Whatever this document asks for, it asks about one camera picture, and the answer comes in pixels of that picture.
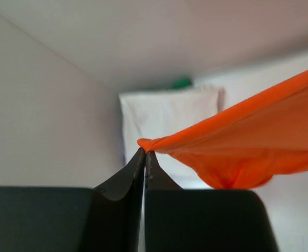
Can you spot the green t-shirt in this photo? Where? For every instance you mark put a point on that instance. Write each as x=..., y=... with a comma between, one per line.
x=181, y=83

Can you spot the orange t-shirt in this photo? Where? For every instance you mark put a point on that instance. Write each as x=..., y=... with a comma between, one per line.
x=247, y=144

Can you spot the white t-shirt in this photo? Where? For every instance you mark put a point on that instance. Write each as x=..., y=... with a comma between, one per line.
x=157, y=114

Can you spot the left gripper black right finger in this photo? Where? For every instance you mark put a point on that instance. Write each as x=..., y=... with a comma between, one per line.
x=178, y=219

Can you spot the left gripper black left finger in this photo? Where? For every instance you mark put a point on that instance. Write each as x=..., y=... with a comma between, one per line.
x=104, y=218

